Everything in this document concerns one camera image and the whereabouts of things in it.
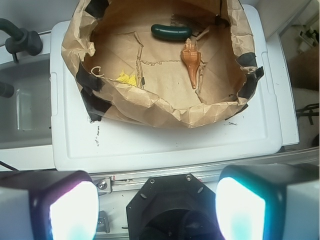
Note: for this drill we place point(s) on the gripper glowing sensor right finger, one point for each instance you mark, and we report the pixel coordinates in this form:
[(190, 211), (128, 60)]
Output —
[(269, 202)]

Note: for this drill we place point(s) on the dark green toy cucumber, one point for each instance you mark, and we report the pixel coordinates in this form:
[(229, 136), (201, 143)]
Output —
[(171, 33)]

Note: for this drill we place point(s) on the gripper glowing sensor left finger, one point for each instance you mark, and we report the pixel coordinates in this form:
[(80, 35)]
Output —
[(48, 205)]

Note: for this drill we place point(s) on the aluminium extrusion rail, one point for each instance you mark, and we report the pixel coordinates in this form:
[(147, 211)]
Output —
[(206, 173)]

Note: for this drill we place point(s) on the orange conch shell toy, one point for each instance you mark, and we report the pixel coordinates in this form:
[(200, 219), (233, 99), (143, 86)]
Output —
[(191, 58)]

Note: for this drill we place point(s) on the brown paper bag bin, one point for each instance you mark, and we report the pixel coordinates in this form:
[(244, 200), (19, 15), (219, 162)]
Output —
[(105, 37)]

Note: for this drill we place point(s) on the black clamp handle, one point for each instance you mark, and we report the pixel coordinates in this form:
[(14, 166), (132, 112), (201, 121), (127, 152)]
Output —
[(20, 40)]

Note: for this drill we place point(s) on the black octagonal mount plate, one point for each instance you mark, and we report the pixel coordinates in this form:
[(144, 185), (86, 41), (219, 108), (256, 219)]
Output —
[(174, 207)]

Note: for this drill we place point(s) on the clear plastic container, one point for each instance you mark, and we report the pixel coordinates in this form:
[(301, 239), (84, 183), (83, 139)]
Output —
[(25, 117)]

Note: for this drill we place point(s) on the yellow knitted cloth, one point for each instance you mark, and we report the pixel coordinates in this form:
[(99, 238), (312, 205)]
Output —
[(127, 79)]

